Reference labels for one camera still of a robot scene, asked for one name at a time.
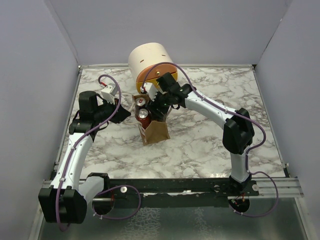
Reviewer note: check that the brown canvas bag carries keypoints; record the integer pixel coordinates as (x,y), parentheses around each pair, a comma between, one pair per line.
(157,130)

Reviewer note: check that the red cola can front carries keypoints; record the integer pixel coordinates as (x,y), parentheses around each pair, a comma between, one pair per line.
(144,117)

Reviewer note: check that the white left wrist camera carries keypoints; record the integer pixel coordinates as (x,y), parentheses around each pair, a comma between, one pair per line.
(109,92)

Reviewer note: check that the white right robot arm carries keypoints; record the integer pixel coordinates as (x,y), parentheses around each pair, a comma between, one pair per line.
(237,128)

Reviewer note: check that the cream round drawer cabinet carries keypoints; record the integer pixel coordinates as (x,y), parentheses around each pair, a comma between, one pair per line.
(148,62)

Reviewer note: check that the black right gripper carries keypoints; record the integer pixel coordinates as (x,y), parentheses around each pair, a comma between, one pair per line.
(153,105)

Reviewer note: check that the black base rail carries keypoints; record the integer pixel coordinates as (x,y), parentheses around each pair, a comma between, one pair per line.
(170,192)

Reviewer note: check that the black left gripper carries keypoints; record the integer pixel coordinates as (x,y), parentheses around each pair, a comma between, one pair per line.
(121,114)

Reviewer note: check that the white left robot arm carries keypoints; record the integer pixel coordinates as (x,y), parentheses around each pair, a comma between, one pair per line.
(66,200)

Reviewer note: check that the silver blue energy drink can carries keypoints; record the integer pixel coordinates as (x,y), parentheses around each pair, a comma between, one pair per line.
(140,103)

